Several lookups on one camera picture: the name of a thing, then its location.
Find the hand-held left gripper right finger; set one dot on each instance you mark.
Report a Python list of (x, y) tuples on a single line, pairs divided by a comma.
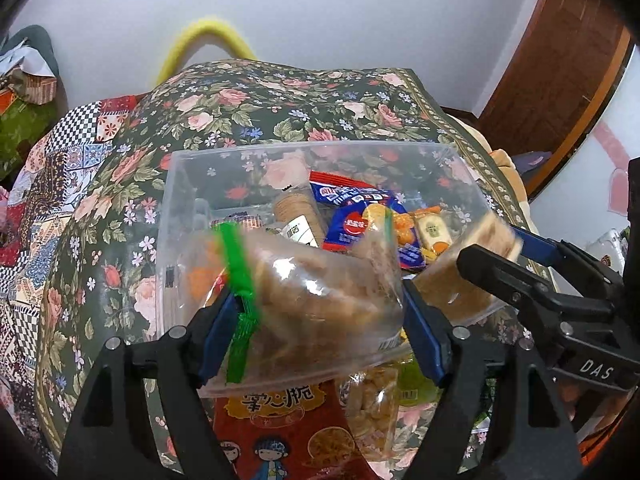
[(425, 332)]

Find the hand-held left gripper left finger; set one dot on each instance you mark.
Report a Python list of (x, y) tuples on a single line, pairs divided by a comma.
[(220, 321)]

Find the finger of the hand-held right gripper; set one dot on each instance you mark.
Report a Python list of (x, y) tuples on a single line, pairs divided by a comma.
[(505, 272), (542, 246)]

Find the brown cracker pack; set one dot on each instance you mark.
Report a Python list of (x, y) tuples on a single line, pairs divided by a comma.
[(450, 285)]

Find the orange face rice cracker packet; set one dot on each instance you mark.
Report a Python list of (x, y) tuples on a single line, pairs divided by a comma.
[(430, 232)]

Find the clear cookie bag green seal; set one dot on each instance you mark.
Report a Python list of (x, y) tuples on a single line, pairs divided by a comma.
[(310, 300)]

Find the blue and red snack packet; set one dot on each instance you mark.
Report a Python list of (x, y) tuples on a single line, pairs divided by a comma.
[(350, 230)]

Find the cracker roll with white label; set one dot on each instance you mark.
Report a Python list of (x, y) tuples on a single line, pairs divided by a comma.
[(300, 215)]

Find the clear plastic storage box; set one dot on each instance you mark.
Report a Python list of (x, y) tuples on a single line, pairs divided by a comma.
[(210, 175)]

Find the green jelly cup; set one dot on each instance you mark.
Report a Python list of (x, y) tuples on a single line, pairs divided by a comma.
[(415, 390)]

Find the small clear peanut snack packet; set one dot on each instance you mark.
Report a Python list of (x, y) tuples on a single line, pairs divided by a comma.
[(370, 405)]

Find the brown wooden door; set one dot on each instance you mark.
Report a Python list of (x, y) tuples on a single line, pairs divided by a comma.
[(560, 70)]

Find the patchwork quilt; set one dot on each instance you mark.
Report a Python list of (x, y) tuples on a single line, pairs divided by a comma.
[(60, 160)]

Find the floral bed cover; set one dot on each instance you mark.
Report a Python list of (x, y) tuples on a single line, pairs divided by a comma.
[(300, 105)]

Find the pile of clothes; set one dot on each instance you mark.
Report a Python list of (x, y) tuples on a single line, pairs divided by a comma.
[(25, 110)]

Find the yellow foam tube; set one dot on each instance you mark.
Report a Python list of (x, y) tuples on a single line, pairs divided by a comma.
[(210, 27)]

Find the teal chair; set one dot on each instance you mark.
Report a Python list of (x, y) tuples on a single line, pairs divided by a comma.
[(40, 40)]

